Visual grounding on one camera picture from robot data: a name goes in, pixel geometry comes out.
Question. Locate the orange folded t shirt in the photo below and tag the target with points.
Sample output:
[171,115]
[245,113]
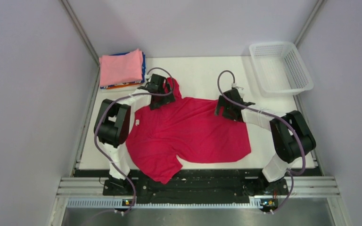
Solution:
[120,86]

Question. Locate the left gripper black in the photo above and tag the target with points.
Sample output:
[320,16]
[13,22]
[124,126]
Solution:
[165,100]

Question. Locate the white plastic basket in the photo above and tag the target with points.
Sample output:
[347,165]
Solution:
[279,69]

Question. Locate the crimson red t shirt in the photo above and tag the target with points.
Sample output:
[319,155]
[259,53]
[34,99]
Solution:
[186,129]

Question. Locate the white folded t shirt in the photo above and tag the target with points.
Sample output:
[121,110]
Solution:
[132,88]

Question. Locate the pink folded t shirt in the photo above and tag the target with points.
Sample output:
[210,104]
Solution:
[121,67]

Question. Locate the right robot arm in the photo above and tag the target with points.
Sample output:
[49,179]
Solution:
[292,138]

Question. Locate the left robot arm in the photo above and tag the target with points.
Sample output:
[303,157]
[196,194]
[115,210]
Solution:
[115,120]

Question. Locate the blue folded t shirt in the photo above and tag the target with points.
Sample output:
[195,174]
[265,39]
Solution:
[143,67]

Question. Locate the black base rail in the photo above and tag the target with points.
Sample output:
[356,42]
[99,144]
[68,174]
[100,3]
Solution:
[197,187]

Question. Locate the white cable duct strip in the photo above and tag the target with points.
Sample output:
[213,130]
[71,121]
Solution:
[114,203]

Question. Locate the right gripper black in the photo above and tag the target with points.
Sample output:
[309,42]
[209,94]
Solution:
[222,102]

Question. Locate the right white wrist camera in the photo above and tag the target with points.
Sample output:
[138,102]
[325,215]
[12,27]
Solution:
[238,88]

